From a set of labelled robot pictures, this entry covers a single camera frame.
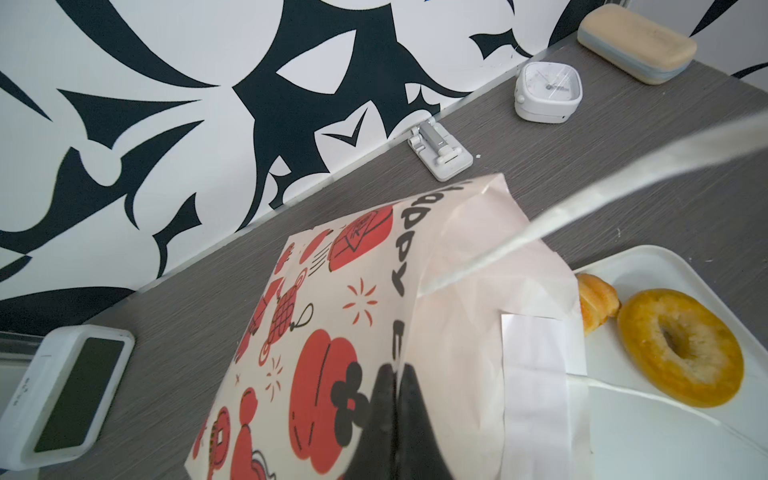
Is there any white digital clock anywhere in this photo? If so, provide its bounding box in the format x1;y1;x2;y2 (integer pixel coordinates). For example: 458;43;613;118
1;324;135;471

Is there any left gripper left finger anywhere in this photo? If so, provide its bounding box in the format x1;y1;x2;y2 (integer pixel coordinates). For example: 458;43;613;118
343;364;397;480

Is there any beige glasses case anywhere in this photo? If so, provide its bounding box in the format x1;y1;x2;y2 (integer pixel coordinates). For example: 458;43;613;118
577;3;697;85

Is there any red white paper bag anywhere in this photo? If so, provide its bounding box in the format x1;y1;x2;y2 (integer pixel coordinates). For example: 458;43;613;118
184;113;767;479

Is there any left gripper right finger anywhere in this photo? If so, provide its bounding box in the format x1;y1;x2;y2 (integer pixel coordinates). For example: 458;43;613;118
397;364;453;479

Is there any white plastic tray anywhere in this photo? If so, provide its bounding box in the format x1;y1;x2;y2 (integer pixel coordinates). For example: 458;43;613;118
578;245;767;479

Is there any long braided fake bread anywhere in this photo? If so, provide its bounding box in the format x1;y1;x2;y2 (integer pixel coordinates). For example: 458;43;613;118
576;273;621;336

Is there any small white alarm clock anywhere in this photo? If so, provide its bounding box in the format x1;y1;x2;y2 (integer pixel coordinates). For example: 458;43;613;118
514;61;583;124

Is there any yellow fake bagel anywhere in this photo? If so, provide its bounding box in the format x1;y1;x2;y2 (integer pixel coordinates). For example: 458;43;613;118
617;289;745;408

